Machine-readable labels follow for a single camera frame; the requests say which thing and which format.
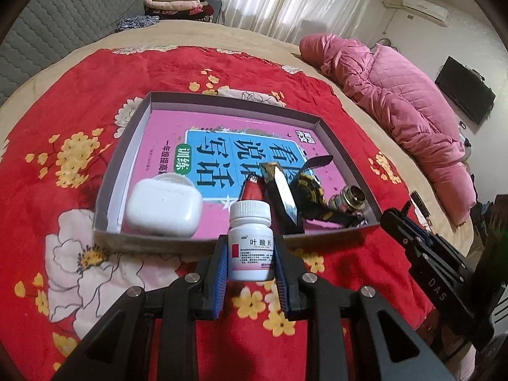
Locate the red floral blanket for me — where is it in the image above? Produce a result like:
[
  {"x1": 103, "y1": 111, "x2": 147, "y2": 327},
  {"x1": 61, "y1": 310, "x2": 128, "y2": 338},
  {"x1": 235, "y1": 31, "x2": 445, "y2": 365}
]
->
[{"x1": 0, "y1": 45, "x2": 437, "y2": 381}]

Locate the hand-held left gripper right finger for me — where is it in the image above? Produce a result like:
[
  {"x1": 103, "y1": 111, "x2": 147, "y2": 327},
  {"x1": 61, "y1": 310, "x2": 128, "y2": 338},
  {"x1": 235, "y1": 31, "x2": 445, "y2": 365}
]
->
[{"x1": 272, "y1": 233, "x2": 457, "y2": 381}]

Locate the yellow and black wristwatch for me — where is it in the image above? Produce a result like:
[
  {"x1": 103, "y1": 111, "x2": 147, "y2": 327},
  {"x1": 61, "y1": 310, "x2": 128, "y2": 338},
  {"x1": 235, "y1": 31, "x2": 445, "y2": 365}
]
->
[{"x1": 291, "y1": 156, "x2": 366, "y2": 223}]

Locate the red lighter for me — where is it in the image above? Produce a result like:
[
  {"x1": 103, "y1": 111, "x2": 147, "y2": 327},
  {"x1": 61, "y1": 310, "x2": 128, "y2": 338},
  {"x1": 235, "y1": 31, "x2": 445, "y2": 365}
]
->
[{"x1": 237, "y1": 178, "x2": 267, "y2": 205}]

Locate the white pill bottle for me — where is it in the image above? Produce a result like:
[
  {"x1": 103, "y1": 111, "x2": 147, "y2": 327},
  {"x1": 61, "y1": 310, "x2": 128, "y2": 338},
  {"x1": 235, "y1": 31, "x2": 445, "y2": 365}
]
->
[{"x1": 227, "y1": 200, "x2": 276, "y2": 282}]

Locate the person's right forearm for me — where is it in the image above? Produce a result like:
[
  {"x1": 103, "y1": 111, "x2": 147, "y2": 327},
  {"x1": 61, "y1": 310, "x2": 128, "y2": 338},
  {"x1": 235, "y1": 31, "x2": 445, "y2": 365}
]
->
[{"x1": 452, "y1": 343, "x2": 481, "y2": 381}]

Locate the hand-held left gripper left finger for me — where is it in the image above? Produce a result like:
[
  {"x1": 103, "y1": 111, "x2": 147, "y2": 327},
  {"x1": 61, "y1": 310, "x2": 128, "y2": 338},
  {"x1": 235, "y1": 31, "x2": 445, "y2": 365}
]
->
[{"x1": 51, "y1": 233, "x2": 231, "y2": 381}]

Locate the black television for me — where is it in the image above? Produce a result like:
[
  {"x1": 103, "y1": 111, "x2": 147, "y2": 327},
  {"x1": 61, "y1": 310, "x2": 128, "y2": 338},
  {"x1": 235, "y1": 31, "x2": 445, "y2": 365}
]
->
[{"x1": 434, "y1": 56, "x2": 497, "y2": 125}]

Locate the pink quilted jacket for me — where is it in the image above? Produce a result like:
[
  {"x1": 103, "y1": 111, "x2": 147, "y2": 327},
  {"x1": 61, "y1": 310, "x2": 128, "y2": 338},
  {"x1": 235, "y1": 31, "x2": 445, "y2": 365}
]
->
[{"x1": 298, "y1": 32, "x2": 477, "y2": 225}]

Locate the beige bed sheet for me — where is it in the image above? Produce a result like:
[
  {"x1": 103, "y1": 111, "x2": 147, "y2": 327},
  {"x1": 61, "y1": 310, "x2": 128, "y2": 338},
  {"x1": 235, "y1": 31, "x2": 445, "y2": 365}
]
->
[{"x1": 0, "y1": 19, "x2": 491, "y2": 286}]

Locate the grey cardboard box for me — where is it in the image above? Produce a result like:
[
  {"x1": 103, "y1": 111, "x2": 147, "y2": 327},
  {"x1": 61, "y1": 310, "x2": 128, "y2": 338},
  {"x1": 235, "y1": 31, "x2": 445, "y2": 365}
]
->
[{"x1": 93, "y1": 91, "x2": 382, "y2": 252}]

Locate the grey quilted headboard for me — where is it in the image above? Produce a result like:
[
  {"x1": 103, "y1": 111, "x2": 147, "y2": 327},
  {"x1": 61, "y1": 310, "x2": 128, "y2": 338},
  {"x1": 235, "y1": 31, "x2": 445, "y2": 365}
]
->
[{"x1": 0, "y1": 0, "x2": 147, "y2": 104}]

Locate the pink and blue book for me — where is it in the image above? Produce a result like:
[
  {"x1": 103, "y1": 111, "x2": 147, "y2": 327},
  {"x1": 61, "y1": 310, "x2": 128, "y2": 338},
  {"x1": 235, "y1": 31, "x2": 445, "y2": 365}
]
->
[{"x1": 119, "y1": 105, "x2": 358, "y2": 235}]

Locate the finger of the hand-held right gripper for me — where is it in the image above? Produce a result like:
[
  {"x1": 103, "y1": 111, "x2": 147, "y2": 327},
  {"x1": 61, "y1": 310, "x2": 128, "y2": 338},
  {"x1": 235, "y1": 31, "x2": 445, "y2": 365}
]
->
[
  {"x1": 399, "y1": 200, "x2": 469, "y2": 264},
  {"x1": 379, "y1": 210, "x2": 449, "y2": 272}
]

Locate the metal ring fitting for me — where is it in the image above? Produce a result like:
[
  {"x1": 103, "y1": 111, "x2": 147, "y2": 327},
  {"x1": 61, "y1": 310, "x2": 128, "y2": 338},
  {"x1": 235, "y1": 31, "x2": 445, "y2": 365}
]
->
[{"x1": 329, "y1": 186, "x2": 368, "y2": 217}]

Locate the small dark comb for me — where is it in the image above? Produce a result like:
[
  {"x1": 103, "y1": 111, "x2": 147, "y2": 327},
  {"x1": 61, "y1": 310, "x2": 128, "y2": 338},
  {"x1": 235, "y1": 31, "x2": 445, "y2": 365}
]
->
[{"x1": 411, "y1": 191, "x2": 431, "y2": 217}]

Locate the dark patterned cloth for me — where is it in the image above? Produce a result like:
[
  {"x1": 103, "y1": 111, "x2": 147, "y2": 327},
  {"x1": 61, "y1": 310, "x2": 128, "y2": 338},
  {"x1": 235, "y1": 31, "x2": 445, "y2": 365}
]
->
[{"x1": 116, "y1": 15, "x2": 159, "y2": 32}]

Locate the white air conditioner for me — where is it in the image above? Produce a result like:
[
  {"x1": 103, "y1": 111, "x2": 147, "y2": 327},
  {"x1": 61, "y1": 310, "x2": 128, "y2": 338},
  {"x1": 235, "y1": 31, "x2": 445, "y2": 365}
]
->
[{"x1": 402, "y1": 0, "x2": 451, "y2": 26}]

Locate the white jar lid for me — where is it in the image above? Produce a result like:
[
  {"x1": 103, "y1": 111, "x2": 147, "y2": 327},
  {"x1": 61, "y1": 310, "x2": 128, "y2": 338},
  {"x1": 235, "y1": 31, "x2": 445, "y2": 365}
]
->
[{"x1": 157, "y1": 174, "x2": 195, "y2": 189}]

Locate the white earbuds case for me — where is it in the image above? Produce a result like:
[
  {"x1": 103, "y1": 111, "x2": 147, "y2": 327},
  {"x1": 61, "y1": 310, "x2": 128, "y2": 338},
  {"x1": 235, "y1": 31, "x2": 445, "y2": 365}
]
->
[{"x1": 125, "y1": 177, "x2": 203, "y2": 239}]

